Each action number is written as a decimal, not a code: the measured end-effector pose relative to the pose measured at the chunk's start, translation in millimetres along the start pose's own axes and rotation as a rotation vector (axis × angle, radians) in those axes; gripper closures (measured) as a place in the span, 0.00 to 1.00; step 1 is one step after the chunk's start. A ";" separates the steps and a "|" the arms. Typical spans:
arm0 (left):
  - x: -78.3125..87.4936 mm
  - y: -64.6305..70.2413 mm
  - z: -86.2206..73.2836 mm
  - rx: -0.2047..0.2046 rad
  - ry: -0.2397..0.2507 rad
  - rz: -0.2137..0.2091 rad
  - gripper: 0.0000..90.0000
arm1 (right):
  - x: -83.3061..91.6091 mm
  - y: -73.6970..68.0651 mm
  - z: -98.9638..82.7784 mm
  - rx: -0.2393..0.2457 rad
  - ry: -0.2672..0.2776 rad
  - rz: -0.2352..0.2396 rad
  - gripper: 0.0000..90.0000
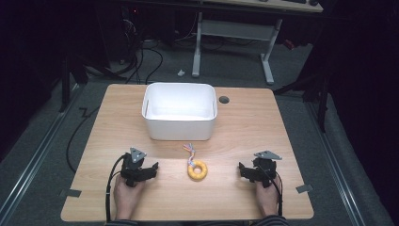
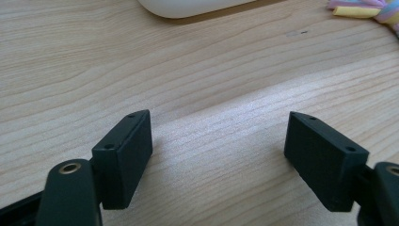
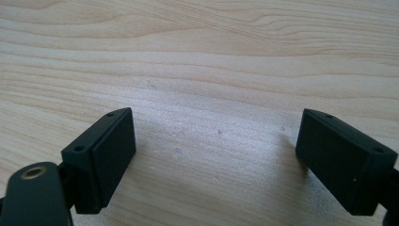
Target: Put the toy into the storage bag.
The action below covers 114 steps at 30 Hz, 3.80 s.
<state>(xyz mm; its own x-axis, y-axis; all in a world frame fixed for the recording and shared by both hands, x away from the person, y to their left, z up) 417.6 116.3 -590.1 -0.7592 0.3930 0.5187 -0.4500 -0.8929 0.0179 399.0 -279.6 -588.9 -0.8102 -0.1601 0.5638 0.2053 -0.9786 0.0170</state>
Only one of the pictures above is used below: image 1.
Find yellow ring rope toy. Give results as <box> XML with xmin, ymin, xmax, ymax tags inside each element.
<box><xmin>183</xmin><ymin>142</ymin><xmax>209</xmax><ymax>183</ymax></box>

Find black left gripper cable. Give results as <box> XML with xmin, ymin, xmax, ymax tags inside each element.
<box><xmin>104</xmin><ymin>154</ymin><xmax>128</xmax><ymax>224</ymax></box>

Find grey tape piece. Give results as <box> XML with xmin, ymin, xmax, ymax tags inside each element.
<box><xmin>295</xmin><ymin>183</ymin><xmax>314</xmax><ymax>194</ymax></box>
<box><xmin>58</xmin><ymin>188</ymin><xmax>83</xmax><ymax>199</ymax></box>

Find person's right hand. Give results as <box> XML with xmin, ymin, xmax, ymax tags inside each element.
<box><xmin>255</xmin><ymin>176</ymin><xmax>282</xmax><ymax>218</ymax></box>

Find black floor cable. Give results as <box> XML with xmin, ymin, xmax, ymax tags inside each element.
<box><xmin>65</xmin><ymin>105</ymin><xmax>102</xmax><ymax>174</ymax></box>

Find bundle of black cables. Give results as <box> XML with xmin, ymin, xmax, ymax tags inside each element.
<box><xmin>120</xmin><ymin>18</ymin><xmax>165</xmax><ymax>85</ymax></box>

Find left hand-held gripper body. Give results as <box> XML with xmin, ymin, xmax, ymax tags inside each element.
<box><xmin>120</xmin><ymin>147</ymin><xmax>148</xmax><ymax>188</ymax></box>

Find person's left hand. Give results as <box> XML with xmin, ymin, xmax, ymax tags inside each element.
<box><xmin>113</xmin><ymin>175</ymin><xmax>146</xmax><ymax>220</ymax></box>

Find light desk with white legs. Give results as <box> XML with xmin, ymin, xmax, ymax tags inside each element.
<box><xmin>191</xmin><ymin>0</ymin><xmax>325</xmax><ymax>86</ymax></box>

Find metal floor rail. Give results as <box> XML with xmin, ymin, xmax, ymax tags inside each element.
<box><xmin>305</xmin><ymin>100</ymin><xmax>368</xmax><ymax>226</ymax></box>
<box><xmin>0</xmin><ymin>83</ymin><xmax>83</xmax><ymax>220</ymax></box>

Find dark metal stand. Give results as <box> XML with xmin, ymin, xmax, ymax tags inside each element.
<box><xmin>272</xmin><ymin>59</ymin><xmax>332</xmax><ymax>134</ymax></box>
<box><xmin>57</xmin><ymin>55</ymin><xmax>90</xmax><ymax>113</ymax></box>

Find white plastic bin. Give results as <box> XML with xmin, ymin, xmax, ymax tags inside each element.
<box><xmin>141</xmin><ymin>82</ymin><xmax>218</xmax><ymax>141</ymax></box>

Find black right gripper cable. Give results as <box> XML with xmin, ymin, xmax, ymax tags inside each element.
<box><xmin>257</xmin><ymin>165</ymin><xmax>284</xmax><ymax>218</ymax></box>

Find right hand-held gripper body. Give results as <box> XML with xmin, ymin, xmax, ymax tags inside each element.
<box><xmin>251</xmin><ymin>150</ymin><xmax>283</xmax><ymax>189</ymax></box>

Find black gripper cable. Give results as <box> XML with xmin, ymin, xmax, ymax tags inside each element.
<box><xmin>257</xmin><ymin>165</ymin><xmax>284</xmax><ymax>218</ymax></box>
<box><xmin>104</xmin><ymin>154</ymin><xmax>128</xmax><ymax>224</ymax></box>

